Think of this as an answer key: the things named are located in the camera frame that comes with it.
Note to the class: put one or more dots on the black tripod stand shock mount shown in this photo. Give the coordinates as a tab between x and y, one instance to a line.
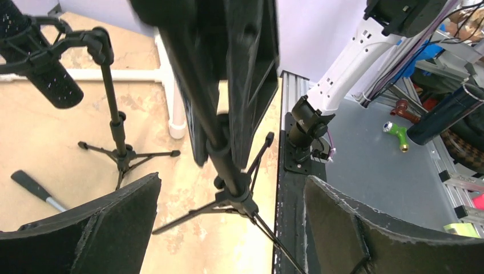
98	45

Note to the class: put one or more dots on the black wireless microphone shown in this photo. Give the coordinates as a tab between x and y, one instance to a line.
182	19

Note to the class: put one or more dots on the black tripod stand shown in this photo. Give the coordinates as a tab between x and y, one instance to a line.
235	196

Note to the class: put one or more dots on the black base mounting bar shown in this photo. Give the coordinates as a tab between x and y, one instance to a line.
292	225

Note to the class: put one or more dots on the red brown object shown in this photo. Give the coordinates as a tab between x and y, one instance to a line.
401	110

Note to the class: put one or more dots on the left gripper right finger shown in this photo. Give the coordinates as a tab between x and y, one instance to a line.
352	237

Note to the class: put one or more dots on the green toy figure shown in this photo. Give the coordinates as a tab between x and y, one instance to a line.
398	131

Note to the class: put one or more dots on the small claw hammer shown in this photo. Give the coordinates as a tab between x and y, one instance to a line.
33	187

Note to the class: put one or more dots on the lime green object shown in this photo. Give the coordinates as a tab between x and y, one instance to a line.
462	229

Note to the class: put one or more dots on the dark backpack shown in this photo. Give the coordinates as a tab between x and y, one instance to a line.
464	143

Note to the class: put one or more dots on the dark blue cylinder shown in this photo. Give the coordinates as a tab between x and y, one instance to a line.
446	113

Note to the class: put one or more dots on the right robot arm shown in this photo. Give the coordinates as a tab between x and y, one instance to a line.
225	56

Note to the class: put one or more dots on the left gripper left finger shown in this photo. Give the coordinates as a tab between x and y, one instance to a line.
107	235

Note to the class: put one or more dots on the black microphone silver grille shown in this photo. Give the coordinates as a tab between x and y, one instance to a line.
28	53

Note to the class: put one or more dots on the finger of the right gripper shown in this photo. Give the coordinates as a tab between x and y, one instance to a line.
196	132
252	61

